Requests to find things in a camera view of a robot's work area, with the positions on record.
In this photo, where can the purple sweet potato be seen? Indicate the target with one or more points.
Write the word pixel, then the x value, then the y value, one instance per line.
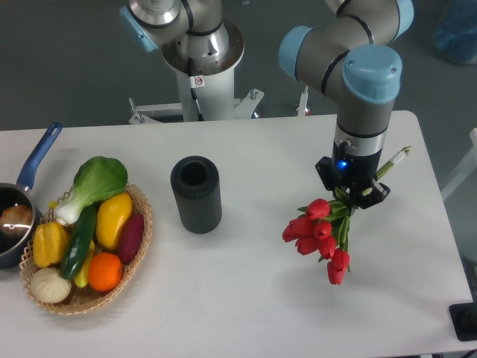
pixel 130 238

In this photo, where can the orange fruit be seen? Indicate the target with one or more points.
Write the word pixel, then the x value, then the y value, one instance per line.
pixel 105 272

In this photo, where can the woven wicker basket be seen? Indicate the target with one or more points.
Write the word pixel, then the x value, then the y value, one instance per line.
pixel 83 300

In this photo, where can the yellow banana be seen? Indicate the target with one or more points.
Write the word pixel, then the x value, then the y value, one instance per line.
pixel 81 279

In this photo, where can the red tulip bouquet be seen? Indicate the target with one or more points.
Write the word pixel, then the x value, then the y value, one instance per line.
pixel 323 226

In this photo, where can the yellow bell pepper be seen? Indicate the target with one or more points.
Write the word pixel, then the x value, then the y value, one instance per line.
pixel 49 244

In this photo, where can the brown food in pan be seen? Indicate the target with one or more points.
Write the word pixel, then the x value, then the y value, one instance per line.
pixel 16 220

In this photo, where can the blue container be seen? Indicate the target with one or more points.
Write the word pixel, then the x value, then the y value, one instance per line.
pixel 455 35

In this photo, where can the green bok choy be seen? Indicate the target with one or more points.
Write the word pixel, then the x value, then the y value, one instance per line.
pixel 98 179

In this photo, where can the white steamed bun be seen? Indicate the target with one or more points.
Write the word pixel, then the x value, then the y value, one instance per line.
pixel 49 287

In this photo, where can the green cucumber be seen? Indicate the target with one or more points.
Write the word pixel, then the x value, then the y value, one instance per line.
pixel 80 240

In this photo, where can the blue saucepan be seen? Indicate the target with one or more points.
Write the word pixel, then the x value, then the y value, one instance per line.
pixel 19 193

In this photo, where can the dark grey ribbed vase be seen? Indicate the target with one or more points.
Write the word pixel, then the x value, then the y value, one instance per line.
pixel 195 183

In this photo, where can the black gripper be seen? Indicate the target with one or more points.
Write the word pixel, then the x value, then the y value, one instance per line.
pixel 344 168

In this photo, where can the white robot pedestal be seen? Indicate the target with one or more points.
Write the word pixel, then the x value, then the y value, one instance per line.
pixel 204 66

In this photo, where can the black device at table edge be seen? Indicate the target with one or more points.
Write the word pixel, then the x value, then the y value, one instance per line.
pixel 464 320

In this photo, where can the white furniture at right edge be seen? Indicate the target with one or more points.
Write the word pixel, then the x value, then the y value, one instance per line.
pixel 465 167

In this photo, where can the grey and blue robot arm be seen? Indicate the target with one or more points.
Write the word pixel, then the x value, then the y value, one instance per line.
pixel 350 63

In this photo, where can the yellow mango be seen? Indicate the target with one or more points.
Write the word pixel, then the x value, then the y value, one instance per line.
pixel 112 215

